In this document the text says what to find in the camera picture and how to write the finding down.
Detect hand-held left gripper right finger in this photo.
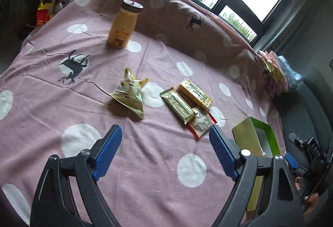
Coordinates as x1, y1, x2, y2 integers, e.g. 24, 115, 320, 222
209, 126, 305, 227

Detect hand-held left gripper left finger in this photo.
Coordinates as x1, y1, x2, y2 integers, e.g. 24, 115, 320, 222
30, 124, 123, 227

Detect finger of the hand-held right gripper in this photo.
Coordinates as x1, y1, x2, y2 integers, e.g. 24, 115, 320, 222
284, 153, 312, 175
289, 133, 309, 151

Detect green cardboard box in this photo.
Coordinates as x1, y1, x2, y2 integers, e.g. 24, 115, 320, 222
232, 117, 281, 212

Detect red-edged snack packet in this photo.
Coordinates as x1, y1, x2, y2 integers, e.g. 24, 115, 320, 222
187, 107, 218, 139

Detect person's right hand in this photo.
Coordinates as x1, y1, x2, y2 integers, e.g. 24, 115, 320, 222
295, 176, 320, 220

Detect triangular yellow white snack packet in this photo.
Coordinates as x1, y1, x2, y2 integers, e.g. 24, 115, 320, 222
109, 68, 150, 120

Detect gold snack bar packet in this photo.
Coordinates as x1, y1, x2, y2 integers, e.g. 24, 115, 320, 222
159, 87, 198, 125

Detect yellow biscuit bar packet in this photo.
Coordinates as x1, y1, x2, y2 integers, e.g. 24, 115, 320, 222
178, 79, 213, 110

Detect pink polka-dot blanket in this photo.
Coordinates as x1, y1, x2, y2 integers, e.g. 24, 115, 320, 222
0, 0, 287, 227

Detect light blue folded clothes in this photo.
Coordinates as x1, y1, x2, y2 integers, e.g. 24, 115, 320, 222
277, 56, 302, 82

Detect pink folded clothes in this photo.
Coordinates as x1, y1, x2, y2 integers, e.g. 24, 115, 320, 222
257, 50, 289, 95

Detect yellow bear-print bottle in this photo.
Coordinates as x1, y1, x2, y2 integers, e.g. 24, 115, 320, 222
107, 0, 143, 49

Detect red and yellow box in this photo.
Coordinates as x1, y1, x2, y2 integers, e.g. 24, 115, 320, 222
36, 2, 52, 26

